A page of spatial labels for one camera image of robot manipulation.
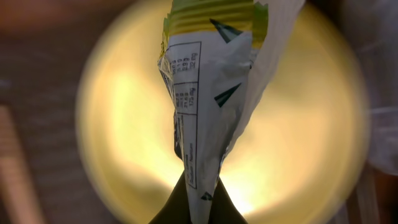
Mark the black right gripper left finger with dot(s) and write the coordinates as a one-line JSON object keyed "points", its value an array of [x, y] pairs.
{"points": [[176, 209]]}

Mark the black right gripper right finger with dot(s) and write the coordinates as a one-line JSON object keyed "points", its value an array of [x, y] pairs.
{"points": [[222, 209]]}

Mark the green white snack wrapper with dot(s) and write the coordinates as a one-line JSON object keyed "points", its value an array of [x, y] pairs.
{"points": [[217, 58]]}

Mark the yellow plate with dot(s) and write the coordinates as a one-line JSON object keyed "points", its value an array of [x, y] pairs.
{"points": [[296, 161]]}

